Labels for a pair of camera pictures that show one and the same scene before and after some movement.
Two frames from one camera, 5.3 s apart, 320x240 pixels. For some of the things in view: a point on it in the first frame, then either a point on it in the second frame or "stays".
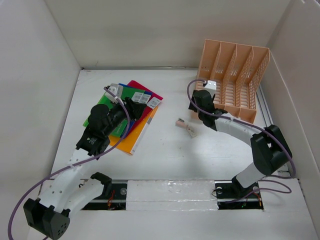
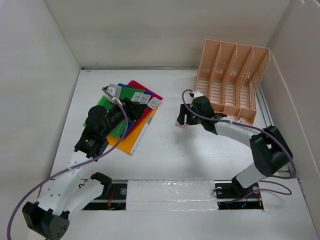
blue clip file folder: x=130 y=121 stays
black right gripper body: x=192 y=107 to x=192 y=118
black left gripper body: x=131 y=111 stays
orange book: x=129 y=144 stays
